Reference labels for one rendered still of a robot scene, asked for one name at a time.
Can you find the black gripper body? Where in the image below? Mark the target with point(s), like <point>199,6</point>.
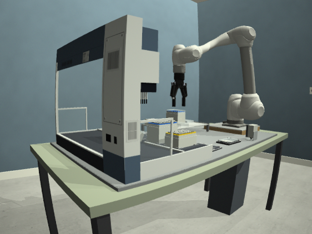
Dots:
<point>179,78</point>

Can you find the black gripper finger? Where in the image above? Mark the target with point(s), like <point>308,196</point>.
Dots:
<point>183,90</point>
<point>173,93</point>

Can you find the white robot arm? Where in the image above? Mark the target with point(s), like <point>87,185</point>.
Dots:
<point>240,107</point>

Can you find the yellow tip rack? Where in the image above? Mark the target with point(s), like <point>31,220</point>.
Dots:
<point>184,138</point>

